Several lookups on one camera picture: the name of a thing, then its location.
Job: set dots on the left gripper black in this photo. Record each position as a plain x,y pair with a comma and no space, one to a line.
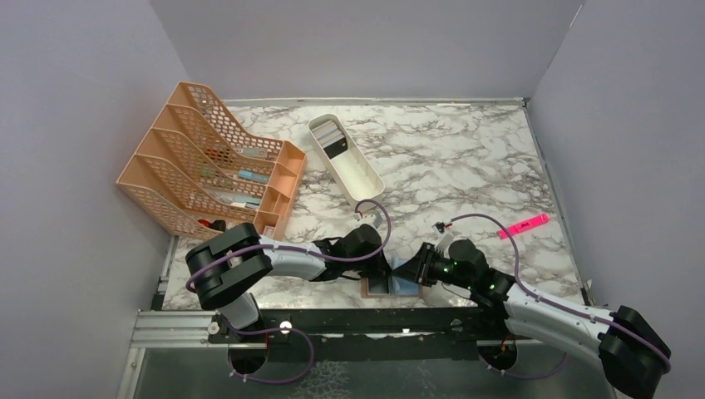
380,267

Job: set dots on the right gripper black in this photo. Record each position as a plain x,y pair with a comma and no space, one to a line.
411,269

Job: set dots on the brown leather card holder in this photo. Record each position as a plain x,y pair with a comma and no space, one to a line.
399,288

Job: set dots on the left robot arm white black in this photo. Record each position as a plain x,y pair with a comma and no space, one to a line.
223,269

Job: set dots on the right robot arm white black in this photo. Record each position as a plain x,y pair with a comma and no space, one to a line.
631,354

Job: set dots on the stack of credit cards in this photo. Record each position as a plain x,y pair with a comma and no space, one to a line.
331,139

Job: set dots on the white oblong plastic tray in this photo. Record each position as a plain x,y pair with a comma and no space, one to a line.
353,173

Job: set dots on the pink highlighter marker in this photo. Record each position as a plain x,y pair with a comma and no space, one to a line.
523,226

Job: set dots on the blue item in organizer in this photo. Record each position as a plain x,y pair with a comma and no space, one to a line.
253,176

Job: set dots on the red black item in organizer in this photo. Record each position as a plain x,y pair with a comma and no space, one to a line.
218,224

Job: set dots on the orange mesh file organizer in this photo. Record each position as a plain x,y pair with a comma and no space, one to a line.
185,168

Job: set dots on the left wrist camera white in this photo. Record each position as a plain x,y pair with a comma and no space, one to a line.
375,220

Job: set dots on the black mounting rail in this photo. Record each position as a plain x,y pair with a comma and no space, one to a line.
364,334

